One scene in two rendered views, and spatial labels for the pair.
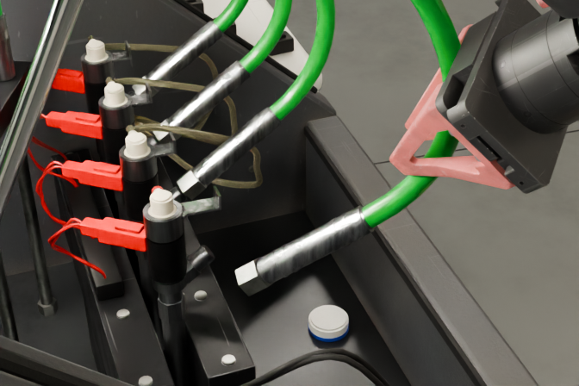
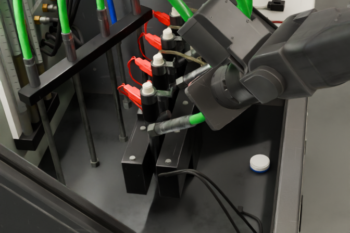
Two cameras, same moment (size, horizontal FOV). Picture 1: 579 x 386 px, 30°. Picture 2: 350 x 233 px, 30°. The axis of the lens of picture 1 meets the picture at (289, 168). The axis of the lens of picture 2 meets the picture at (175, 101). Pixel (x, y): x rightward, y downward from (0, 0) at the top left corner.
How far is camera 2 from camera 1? 48 cm
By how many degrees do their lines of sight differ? 27
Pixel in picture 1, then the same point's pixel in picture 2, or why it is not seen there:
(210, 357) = (162, 157)
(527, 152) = (213, 114)
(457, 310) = (288, 176)
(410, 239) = (294, 137)
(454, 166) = not seen: hidden behind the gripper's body
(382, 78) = not seen: outside the picture
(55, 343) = not seen: hidden behind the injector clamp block
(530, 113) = (217, 99)
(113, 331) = (134, 133)
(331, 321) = (259, 163)
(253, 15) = (300, 1)
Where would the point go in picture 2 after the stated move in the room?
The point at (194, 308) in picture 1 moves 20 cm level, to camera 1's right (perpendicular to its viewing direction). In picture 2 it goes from (171, 135) to (273, 170)
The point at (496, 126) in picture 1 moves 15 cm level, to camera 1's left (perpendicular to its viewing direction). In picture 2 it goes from (201, 100) to (101, 68)
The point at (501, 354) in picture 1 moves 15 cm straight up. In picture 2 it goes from (291, 202) to (296, 136)
